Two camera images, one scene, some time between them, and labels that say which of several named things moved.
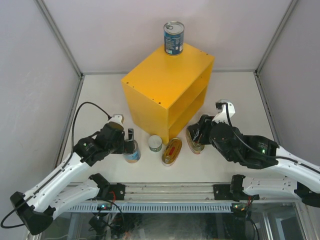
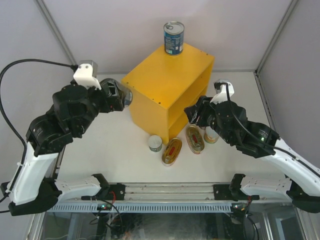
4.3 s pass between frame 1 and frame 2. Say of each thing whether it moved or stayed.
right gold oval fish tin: stayed
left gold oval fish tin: stayed
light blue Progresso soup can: moved
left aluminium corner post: stayed
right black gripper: moved
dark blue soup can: stayed
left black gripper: moved
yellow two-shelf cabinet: stayed
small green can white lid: stayed
